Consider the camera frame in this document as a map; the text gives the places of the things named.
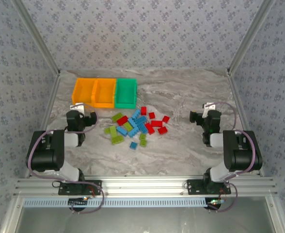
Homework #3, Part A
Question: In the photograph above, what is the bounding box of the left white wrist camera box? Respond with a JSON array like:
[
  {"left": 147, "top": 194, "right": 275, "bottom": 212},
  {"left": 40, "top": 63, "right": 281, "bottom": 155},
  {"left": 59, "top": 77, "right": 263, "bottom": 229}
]
[{"left": 70, "top": 102, "right": 85, "bottom": 114}]

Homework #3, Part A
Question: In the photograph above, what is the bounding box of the aluminium front frame beam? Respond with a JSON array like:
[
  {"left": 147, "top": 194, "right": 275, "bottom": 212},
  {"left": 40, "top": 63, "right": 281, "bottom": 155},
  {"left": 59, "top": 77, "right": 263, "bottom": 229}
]
[{"left": 13, "top": 176, "right": 278, "bottom": 197}]

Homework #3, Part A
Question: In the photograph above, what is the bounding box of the aluminium lower frame rail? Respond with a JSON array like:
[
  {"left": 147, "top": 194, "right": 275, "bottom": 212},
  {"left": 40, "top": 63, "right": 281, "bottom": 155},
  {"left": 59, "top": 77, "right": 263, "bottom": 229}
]
[
  {"left": 265, "top": 196, "right": 285, "bottom": 233},
  {"left": 0, "top": 196, "right": 24, "bottom": 233}
]

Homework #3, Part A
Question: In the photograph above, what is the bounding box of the slotted grey cable duct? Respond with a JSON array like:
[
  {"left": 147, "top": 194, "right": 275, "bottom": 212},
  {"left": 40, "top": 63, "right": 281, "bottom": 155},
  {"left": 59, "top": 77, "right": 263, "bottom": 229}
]
[{"left": 23, "top": 197, "right": 209, "bottom": 208}]

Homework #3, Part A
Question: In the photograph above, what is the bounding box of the aluminium frame post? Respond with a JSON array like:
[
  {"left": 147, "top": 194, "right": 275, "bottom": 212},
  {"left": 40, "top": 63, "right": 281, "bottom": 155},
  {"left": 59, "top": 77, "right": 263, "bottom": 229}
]
[
  {"left": 226, "top": 0, "right": 278, "bottom": 76},
  {"left": 11, "top": 0, "right": 61, "bottom": 75}
]

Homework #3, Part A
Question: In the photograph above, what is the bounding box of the green plastic bin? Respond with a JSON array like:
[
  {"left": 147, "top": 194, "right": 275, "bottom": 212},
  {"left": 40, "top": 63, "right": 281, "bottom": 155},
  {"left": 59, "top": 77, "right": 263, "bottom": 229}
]
[{"left": 114, "top": 78, "right": 138, "bottom": 109}]

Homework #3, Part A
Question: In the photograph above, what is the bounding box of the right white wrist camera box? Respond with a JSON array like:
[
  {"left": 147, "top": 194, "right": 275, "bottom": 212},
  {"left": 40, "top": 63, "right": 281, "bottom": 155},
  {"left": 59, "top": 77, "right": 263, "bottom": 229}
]
[{"left": 202, "top": 101, "right": 217, "bottom": 117}]

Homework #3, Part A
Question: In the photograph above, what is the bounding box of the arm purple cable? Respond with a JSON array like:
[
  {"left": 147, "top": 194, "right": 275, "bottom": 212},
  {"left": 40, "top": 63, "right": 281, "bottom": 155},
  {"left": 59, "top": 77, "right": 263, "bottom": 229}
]
[
  {"left": 206, "top": 101, "right": 263, "bottom": 213},
  {"left": 27, "top": 110, "right": 105, "bottom": 215}
]

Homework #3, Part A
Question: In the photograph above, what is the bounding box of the black adapter board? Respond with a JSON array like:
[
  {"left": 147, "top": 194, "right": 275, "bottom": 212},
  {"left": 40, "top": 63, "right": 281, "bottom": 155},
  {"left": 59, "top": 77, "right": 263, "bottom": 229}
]
[
  {"left": 206, "top": 198, "right": 227, "bottom": 210},
  {"left": 68, "top": 198, "right": 89, "bottom": 206}
]

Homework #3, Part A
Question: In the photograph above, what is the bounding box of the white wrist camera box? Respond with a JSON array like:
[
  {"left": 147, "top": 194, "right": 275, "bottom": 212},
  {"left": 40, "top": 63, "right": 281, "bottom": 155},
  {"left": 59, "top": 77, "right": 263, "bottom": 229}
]
[
  {"left": 202, "top": 101, "right": 217, "bottom": 117},
  {"left": 70, "top": 102, "right": 85, "bottom": 114}
]

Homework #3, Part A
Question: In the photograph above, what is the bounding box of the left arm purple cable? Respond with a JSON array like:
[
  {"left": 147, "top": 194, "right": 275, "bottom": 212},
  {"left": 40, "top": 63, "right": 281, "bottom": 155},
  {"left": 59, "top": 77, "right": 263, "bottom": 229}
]
[{"left": 27, "top": 110, "right": 105, "bottom": 215}]

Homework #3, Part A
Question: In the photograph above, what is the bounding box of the orange plastic bin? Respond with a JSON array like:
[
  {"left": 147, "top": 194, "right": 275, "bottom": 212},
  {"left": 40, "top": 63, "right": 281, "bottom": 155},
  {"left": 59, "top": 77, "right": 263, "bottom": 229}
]
[
  {"left": 92, "top": 78, "right": 116, "bottom": 109},
  {"left": 71, "top": 77, "right": 97, "bottom": 109}
]

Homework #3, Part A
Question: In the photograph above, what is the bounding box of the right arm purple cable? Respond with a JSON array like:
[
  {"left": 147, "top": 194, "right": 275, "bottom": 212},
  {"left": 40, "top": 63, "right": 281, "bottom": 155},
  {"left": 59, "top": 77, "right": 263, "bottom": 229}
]
[{"left": 206, "top": 101, "right": 263, "bottom": 213}]

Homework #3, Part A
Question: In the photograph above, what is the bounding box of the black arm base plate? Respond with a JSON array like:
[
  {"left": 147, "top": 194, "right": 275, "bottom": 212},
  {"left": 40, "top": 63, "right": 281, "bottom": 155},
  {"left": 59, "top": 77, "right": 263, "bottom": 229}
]
[
  {"left": 58, "top": 180, "right": 102, "bottom": 196},
  {"left": 187, "top": 179, "right": 231, "bottom": 195}
]

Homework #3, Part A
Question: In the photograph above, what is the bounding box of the aluminium side rail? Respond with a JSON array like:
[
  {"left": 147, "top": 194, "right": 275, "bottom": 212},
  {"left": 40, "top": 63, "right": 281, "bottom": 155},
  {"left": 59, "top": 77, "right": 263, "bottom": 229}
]
[
  {"left": 25, "top": 71, "right": 61, "bottom": 179},
  {"left": 227, "top": 72, "right": 266, "bottom": 177}
]

